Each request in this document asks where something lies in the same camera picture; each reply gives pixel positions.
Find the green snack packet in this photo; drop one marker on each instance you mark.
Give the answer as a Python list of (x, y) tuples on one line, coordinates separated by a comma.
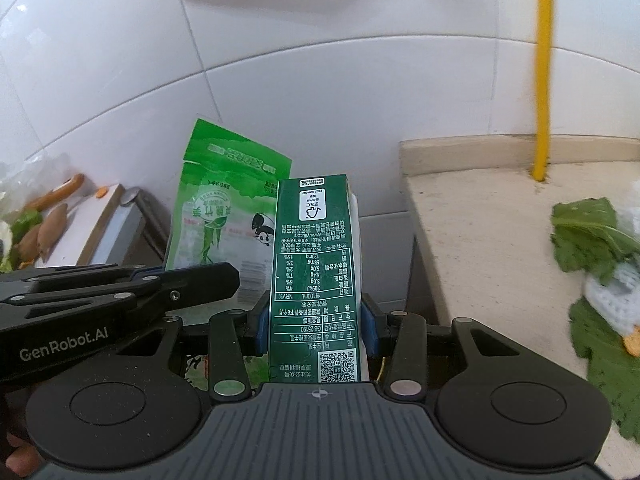
[(220, 200)]

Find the orange peel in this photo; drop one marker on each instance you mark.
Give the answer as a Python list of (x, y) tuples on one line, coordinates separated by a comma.
[(632, 341)]

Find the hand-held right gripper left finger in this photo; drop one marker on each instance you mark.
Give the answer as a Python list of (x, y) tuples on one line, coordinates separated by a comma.
[(262, 332)]

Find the yellow pipe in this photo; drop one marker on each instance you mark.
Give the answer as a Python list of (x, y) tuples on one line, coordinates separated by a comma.
[(542, 60)]

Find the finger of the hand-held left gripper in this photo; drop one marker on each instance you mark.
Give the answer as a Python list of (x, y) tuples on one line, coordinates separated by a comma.
[(75, 275), (200, 285)]

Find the metal spoon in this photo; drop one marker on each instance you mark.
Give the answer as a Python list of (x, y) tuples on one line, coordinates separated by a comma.
[(129, 196)]

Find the white chopping board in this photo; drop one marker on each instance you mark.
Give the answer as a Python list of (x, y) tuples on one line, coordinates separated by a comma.
[(90, 230)]

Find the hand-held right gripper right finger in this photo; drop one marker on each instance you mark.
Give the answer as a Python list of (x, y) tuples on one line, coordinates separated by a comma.
[(368, 330)]

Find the dark green vegetable leaf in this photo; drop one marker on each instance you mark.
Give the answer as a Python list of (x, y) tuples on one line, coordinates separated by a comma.
[(590, 235), (600, 360)]

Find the person's left hand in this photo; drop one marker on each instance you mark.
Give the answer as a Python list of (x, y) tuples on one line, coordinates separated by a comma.
[(22, 455)]

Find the dark green milk carton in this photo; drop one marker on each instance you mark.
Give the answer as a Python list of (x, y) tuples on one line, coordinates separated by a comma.
[(315, 285)]

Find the small white foam net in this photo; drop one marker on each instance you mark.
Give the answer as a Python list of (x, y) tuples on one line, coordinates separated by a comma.
[(612, 290)]

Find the brown sweet potato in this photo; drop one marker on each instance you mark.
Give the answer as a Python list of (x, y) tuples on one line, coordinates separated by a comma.
[(52, 232), (29, 245)]

